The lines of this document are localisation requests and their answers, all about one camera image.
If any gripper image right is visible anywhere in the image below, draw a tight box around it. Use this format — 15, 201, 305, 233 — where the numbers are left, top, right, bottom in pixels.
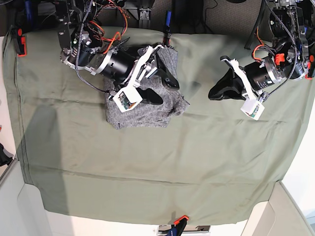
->
208, 56, 283, 101

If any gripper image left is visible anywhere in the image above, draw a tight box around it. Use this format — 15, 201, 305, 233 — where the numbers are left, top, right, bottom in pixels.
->
85, 44, 180, 105

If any grey long-sleeve T-shirt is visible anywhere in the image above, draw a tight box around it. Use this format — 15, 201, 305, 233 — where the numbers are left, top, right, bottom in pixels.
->
102, 46, 190, 130

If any orange black clamp centre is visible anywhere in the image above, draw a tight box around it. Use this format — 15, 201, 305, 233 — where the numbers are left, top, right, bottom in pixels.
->
163, 33, 171, 47

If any orange black clamp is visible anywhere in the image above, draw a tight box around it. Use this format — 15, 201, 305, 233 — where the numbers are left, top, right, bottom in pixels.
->
305, 55, 315, 80
167, 215, 189, 236
11, 28, 27, 57
163, 33, 171, 47

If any green table cloth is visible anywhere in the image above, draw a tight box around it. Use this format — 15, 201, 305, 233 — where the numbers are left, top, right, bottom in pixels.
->
3, 30, 315, 225

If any orange black clamp right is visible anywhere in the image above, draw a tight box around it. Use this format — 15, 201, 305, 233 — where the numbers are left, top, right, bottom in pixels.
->
305, 55, 315, 80

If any orange black clamp bottom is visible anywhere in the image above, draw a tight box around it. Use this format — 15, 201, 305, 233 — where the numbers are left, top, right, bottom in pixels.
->
167, 215, 189, 236

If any orange black clamp left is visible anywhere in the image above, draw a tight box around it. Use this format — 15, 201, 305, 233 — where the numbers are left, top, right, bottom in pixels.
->
11, 28, 27, 57

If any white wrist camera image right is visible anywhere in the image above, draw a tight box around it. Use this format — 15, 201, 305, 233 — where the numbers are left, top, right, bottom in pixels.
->
241, 99, 265, 120

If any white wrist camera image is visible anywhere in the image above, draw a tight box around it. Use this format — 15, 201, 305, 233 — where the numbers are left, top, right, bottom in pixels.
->
113, 87, 143, 113
241, 99, 265, 120

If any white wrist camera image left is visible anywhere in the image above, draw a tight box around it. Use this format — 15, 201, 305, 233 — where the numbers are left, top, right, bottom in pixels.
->
113, 87, 143, 113

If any metal table bracket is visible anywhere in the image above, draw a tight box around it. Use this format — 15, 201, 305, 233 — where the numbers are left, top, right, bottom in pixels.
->
138, 8, 151, 29

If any blue clamp handle centre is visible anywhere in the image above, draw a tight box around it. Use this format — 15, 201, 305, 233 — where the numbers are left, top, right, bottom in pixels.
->
164, 10, 172, 33

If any blue clamp handle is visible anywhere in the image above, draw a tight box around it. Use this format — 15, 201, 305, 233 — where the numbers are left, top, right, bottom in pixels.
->
24, 0, 33, 24
164, 10, 172, 33

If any blue clamp handle left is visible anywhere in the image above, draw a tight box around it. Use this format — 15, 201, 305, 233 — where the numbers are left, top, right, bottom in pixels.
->
24, 0, 33, 24

